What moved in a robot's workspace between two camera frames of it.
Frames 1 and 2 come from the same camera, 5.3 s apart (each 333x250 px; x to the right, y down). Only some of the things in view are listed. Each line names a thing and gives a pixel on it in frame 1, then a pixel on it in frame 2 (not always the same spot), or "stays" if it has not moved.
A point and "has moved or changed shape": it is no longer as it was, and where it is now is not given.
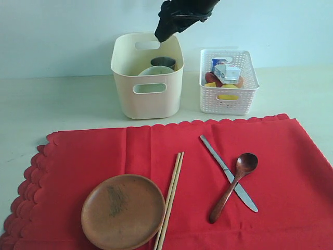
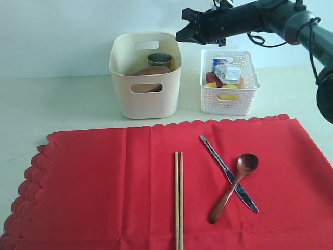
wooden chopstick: (161, 239) → (181, 201)
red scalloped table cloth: (291, 185) stays
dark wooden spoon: (246, 163) stays
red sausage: (210, 77) stays
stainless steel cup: (167, 61) has moved or changed shape
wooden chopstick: (168, 202) → (177, 201)
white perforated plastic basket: (229, 101) stays
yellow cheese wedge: (212, 85) stays
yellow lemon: (226, 97) stays
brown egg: (241, 82) stays
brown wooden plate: (123, 212) → (150, 88)
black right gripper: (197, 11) → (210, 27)
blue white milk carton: (227, 74) stays
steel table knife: (239, 188) stays
